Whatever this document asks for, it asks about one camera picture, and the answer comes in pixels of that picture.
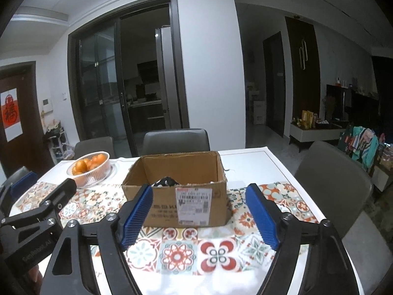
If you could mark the yellow bags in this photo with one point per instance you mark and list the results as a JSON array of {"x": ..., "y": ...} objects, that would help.
[{"x": 308, "y": 119}]

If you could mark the brown cardboard box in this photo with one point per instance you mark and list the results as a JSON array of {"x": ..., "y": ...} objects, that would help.
[{"x": 184, "y": 166}]

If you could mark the pile of oranges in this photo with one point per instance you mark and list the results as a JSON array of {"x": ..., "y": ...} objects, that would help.
[{"x": 80, "y": 166}]

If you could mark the black white patterned pouch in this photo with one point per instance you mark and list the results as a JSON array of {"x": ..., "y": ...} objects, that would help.
[{"x": 165, "y": 182}]

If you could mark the colourful clothes on rack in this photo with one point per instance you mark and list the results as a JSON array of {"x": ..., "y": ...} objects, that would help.
[{"x": 362, "y": 144}]

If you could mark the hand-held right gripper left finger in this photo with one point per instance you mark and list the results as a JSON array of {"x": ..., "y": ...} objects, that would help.
[{"x": 138, "y": 215}]

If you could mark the translucent plastic fruit basket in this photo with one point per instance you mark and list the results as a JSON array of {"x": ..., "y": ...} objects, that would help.
[{"x": 98, "y": 172}]

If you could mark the dark brown entrance door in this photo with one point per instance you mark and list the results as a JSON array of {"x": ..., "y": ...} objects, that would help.
[{"x": 30, "y": 123}]

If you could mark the silver refrigerator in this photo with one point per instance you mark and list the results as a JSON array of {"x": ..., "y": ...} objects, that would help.
[{"x": 169, "y": 76}]

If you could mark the shoe rack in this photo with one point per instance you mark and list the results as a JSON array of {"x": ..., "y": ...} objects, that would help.
[{"x": 58, "y": 144}]

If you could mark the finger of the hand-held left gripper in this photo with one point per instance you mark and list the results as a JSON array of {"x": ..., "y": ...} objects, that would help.
[
  {"x": 24, "y": 180},
  {"x": 58, "y": 195}
]

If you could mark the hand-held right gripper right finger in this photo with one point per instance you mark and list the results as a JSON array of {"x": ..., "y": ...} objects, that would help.
[{"x": 261, "y": 215}]

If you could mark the dark framed sliding glass door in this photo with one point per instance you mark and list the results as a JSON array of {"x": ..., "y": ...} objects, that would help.
[{"x": 98, "y": 92}]

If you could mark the grey dining chair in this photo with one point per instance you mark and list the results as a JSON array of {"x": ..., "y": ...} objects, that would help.
[
  {"x": 93, "y": 147},
  {"x": 175, "y": 141},
  {"x": 331, "y": 178}
]

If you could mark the white wall intercom panel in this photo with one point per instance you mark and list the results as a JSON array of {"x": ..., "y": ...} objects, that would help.
[{"x": 47, "y": 105}]

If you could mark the patterned white tablecloth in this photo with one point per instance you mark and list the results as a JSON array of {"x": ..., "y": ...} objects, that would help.
[{"x": 215, "y": 252}]

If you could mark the white low cabinet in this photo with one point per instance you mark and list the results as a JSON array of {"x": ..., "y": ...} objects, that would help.
[{"x": 316, "y": 135}]

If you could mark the red and white door poster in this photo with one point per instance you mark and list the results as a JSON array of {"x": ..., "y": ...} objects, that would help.
[{"x": 10, "y": 113}]

